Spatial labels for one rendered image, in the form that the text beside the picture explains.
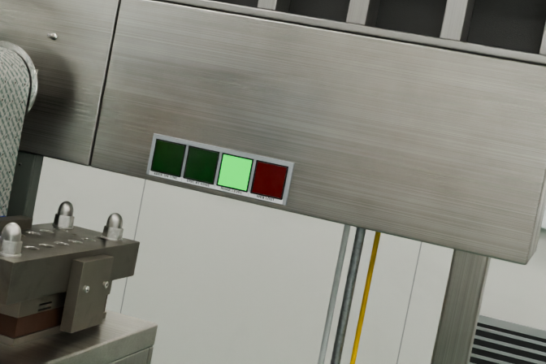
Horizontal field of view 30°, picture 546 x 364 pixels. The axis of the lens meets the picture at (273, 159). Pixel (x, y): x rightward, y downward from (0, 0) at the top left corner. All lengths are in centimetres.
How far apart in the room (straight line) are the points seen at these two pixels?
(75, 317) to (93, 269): 8
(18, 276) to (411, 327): 272
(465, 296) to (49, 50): 83
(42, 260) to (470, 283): 71
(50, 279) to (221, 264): 269
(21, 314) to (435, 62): 72
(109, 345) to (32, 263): 23
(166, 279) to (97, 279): 267
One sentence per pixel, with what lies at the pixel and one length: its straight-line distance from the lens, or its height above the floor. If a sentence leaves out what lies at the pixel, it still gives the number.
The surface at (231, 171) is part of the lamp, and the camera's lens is 166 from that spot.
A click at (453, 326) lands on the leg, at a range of 177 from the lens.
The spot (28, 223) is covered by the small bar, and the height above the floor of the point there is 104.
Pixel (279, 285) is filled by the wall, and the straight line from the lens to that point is 411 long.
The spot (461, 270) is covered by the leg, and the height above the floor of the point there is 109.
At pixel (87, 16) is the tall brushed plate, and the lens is 180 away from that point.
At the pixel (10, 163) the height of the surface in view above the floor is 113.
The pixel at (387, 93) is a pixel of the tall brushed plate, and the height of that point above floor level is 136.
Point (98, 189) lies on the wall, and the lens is 439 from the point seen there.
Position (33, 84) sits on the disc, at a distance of 174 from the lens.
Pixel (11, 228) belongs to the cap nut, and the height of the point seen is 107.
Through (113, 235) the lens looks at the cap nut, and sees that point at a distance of 174.
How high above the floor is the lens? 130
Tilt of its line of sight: 3 degrees down
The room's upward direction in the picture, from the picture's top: 11 degrees clockwise
